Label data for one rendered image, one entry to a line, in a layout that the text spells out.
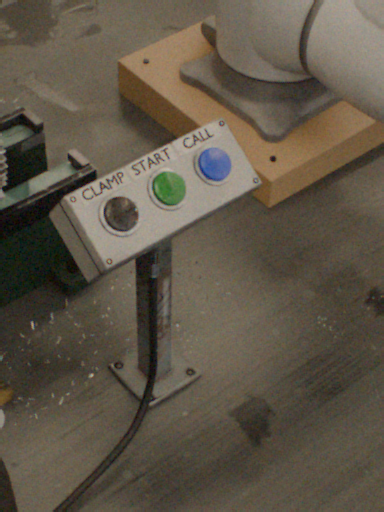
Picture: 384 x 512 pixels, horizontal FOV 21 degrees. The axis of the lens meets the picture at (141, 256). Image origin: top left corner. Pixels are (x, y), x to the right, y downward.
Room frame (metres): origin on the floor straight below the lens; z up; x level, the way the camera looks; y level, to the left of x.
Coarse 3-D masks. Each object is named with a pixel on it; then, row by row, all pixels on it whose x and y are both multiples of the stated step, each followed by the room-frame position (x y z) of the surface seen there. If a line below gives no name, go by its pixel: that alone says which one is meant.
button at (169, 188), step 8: (160, 176) 0.64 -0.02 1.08; (168, 176) 0.64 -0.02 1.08; (176, 176) 0.64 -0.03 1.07; (152, 184) 0.64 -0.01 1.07; (160, 184) 0.63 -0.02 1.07; (168, 184) 0.64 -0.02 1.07; (176, 184) 0.64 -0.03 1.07; (184, 184) 0.64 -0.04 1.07; (160, 192) 0.63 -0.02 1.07; (168, 192) 0.63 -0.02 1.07; (176, 192) 0.63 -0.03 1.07; (184, 192) 0.63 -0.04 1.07; (160, 200) 0.62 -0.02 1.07; (168, 200) 0.62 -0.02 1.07; (176, 200) 0.63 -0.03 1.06
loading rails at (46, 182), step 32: (0, 128) 0.91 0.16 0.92; (32, 128) 0.91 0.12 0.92; (32, 160) 0.90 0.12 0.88; (32, 192) 0.80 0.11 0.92; (64, 192) 0.80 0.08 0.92; (0, 224) 0.76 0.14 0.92; (32, 224) 0.78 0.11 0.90; (0, 256) 0.75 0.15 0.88; (32, 256) 0.77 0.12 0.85; (64, 256) 0.80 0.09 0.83; (0, 288) 0.75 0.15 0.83; (32, 288) 0.77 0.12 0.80; (64, 288) 0.77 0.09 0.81
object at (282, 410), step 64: (64, 0) 1.38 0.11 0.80; (128, 0) 1.38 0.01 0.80; (192, 0) 1.38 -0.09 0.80; (0, 64) 1.22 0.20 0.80; (64, 64) 1.21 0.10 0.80; (64, 128) 1.06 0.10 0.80; (128, 128) 1.06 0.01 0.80; (320, 192) 0.93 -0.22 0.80; (192, 256) 0.82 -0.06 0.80; (256, 256) 0.82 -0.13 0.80; (320, 256) 0.82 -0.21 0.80; (0, 320) 0.73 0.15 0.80; (64, 320) 0.73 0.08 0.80; (128, 320) 0.73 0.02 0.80; (192, 320) 0.72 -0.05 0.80; (256, 320) 0.72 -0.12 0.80; (320, 320) 0.72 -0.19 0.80; (64, 384) 0.64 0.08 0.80; (192, 384) 0.64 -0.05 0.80; (256, 384) 0.64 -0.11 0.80; (320, 384) 0.63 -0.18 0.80; (0, 448) 0.56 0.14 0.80; (64, 448) 0.56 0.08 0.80; (128, 448) 0.56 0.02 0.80; (192, 448) 0.56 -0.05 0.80; (256, 448) 0.56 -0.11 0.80; (320, 448) 0.56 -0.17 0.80
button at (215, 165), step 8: (208, 152) 0.67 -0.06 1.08; (216, 152) 0.67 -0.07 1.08; (224, 152) 0.68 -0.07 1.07; (200, 160) 0.66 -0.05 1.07; (208, 160) 0.66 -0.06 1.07; (216, 160) 0.67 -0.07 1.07; (224, 160) 0.67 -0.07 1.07; (200, 168) 0.66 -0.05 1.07; (208, 168) 0.66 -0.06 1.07; (216, 168) 0.66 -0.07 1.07; (224, 168) 0.66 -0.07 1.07; (208, 176) 0.65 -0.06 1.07; (216, 176) 0.65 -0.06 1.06; (224, 176) 0.66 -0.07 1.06
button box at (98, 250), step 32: (224, 128) 0.70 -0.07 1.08; (160, 160) 0.66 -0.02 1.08; (192, 160) 0.67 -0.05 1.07; (96, 192) 0.62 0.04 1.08; (128, 192) 0.63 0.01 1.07; (192, 192) 0.64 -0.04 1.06; (224, 192) 0.65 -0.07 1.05; (64, 224) 0.61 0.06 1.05; (96, 224) 0.60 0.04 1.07; (160, 224) 0.61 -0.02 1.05; (192, 224) 0.62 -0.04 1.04; (96, 256) 0.58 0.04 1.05; (128, 256) 0.58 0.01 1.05
